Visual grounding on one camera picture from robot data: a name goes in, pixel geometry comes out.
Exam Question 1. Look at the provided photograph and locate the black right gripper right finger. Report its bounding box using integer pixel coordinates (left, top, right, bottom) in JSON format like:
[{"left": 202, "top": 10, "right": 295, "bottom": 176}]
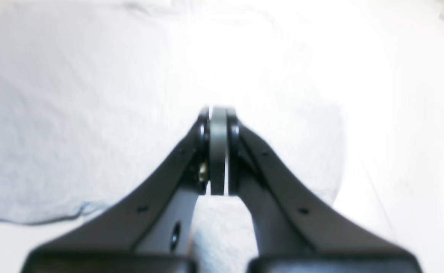
[{"left": 227, "top": 109, "right": 422, "bottom": 273}]

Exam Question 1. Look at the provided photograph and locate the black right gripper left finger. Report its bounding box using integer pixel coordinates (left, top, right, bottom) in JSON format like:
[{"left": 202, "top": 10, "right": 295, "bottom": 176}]
[{"left": 21, "top": 108, "right": 209, "bottom": 273}]

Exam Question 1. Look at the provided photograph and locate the grey T-shirt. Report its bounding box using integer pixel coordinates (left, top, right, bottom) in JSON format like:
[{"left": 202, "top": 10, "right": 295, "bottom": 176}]
[{"left": 0, "top": 0, "right": 347, "bottom": 273}]

